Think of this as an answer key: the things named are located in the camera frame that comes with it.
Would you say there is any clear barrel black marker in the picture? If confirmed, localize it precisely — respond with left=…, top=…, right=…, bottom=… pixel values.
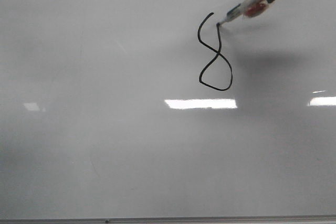
left=216, top=0, right=269, bottom=26

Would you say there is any white whiteboard with aluminium frame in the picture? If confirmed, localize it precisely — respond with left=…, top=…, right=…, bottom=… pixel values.
left=1, top=0, right=335, bottom=219

